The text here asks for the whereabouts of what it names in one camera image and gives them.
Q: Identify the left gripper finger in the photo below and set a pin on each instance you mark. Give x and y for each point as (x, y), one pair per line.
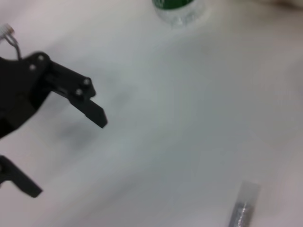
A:
(21, 179)

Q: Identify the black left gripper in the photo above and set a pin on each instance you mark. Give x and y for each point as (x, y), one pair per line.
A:
(19, 89)

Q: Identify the clear green-label water bottle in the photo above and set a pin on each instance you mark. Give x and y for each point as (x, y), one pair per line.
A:
(177, 9)

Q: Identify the grey pen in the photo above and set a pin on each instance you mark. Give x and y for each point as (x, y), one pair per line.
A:
(243, 208)

